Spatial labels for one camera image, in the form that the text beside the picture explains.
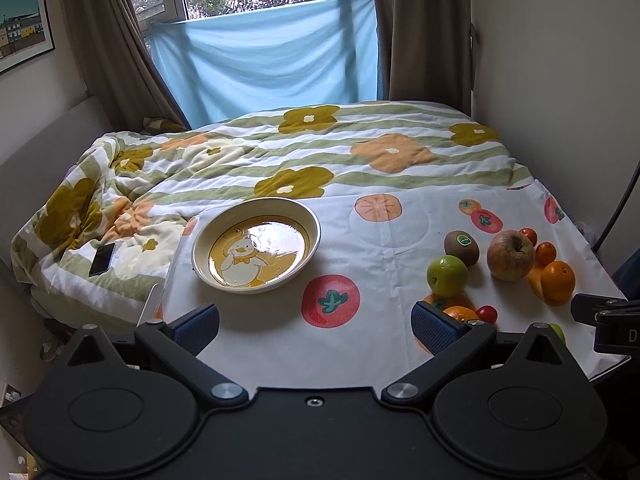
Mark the red cherry tomato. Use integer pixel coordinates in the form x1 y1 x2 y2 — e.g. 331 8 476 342
520 228 538 246
475 304 498 325

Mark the green apple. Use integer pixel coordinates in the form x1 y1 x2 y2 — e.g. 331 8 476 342
549 323 566 344
426 255 469 297

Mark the large orange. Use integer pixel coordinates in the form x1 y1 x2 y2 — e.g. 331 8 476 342
540 260 576 304

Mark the small orange mandarin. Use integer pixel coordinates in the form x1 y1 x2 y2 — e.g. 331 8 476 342
535 242 556 268

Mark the brown kiwi with sticker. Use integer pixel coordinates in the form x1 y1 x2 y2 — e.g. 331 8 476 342
444 230 480 268

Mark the large russet apple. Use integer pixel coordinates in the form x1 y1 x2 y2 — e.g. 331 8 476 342
487 230 535 282

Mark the white fruit print cloth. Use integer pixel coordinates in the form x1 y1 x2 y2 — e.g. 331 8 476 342
163 183 618 390

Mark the black smartphone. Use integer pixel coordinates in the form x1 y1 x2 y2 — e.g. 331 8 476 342
88 243 115 278

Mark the yellow duck bowl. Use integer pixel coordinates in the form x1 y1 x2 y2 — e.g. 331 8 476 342
191 197 321 295

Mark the floral striped duvet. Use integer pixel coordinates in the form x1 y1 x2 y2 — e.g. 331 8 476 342
10 101 533 328

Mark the floral pillow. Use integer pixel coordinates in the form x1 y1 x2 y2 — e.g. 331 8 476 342
143 117 186 136

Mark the grey headboard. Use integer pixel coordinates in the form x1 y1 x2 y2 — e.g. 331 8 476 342
1 96 112 266

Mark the left brown curtain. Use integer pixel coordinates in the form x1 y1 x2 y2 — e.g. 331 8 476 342
62 0 190 131

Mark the brown curtain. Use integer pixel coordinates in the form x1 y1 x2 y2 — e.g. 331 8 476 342
374 0 472 114
62 0 190 131

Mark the right brown curtain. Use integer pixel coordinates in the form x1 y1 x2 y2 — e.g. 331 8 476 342
374 0 472 114

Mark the blue sheet over window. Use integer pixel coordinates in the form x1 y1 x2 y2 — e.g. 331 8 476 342
148 0 378 128

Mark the framed wall picture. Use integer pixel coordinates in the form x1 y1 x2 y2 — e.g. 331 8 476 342
0 0 55 74

